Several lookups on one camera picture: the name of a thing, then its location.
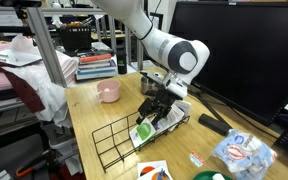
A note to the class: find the green plate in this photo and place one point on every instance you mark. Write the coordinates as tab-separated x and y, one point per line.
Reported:
204	176

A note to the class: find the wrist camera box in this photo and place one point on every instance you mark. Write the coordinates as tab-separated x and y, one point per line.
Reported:
150	78

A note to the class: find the black monitor stand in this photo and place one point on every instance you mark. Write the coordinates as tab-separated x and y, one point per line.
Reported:
208	104

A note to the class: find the black bar-shaped remote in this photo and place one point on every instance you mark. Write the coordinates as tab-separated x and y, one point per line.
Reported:
214	124

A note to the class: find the black computer monitor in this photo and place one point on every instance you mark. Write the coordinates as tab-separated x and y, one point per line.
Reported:
250	56

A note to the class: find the small white cube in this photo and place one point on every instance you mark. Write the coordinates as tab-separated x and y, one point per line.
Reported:
218	177

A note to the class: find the black basket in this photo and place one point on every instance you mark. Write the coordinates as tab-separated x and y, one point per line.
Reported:
75	38

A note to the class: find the white book blue circle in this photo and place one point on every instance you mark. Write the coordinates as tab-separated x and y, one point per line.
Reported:
164	125

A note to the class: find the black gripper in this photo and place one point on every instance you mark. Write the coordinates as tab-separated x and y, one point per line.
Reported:
167	100

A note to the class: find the white book orange black print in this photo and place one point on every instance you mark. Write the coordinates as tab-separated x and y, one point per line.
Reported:
160	176

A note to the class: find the white flat tray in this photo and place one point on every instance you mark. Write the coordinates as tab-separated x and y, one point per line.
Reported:
17	58

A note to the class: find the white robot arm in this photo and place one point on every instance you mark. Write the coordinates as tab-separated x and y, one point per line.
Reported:
170	50

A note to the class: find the maroon cloth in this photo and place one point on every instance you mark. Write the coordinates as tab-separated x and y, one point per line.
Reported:
24	90

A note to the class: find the plain white book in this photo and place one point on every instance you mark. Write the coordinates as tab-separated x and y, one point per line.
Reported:
184	106

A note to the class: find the white plastic crate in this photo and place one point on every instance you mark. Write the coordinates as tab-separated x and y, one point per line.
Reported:
62	140

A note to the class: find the pale pink folded cloth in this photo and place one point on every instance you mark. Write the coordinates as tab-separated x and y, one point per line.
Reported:
67	65

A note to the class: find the white crumpled plastic bag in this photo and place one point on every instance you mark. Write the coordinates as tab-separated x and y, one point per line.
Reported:
24	43

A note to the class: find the white book green circle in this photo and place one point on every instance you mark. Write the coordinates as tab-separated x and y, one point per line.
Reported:
143	133

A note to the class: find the white book orange circle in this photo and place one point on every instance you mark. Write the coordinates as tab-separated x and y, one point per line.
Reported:
147	168

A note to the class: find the pink mug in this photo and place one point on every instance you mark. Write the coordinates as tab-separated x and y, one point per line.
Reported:
109	90

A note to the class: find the white cloth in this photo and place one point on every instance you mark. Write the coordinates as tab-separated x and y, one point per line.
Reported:
47	86

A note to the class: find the white book small green print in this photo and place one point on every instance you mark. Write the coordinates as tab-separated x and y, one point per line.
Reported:
175	115

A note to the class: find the plastic bag of blue packets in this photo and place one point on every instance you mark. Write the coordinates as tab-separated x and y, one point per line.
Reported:
244	155

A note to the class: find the black bottle green logo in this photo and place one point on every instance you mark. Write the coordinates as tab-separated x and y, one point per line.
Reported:
121	61

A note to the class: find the slanted aluminium frame post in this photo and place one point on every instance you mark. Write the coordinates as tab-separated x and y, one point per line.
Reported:
45	43

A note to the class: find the red white sticker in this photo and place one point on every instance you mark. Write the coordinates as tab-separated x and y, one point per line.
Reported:
196	158

